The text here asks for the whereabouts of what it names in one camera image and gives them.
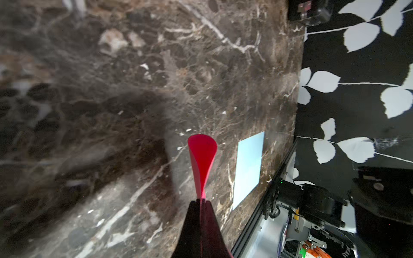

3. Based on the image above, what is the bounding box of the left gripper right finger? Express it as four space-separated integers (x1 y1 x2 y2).
202 200 233 258

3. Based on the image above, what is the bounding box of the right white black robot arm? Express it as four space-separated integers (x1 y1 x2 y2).
262 166 413 258

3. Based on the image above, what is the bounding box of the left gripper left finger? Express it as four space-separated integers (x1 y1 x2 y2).
172 200 201 258

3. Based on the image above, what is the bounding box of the black carrying case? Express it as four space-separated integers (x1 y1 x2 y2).
288 0 333 26

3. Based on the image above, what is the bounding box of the pink square paper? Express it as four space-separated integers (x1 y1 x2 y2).
188 134 218 199

